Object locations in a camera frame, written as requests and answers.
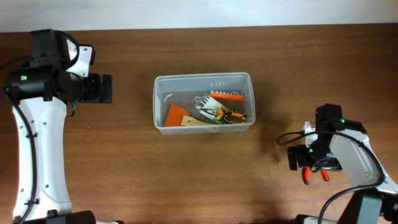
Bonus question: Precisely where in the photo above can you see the orange scraper with wooden handle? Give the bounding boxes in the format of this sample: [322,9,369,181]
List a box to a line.
[163,104,220,129]

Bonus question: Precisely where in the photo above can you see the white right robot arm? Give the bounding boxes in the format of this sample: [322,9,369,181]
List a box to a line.
[284,103,397,223]

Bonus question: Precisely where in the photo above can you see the red handled side cutters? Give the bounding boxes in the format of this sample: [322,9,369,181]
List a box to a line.
[302,167,330,185]

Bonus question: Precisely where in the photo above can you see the orange socket bit rail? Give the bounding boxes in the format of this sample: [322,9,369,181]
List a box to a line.
[209,90,244,102]

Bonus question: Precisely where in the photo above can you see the clear case of coloured plugs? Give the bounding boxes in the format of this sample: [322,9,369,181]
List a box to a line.
[194,93,227,124]

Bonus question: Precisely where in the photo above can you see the orange black long-nose pliers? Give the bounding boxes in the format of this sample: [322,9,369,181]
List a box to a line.
[199,108,247,124]

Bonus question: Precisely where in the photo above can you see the clear plastic storage container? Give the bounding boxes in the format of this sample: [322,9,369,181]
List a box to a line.
[153,72,256,135]

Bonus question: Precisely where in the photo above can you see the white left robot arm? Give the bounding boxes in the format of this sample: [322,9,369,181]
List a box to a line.
[2,29,113,224]

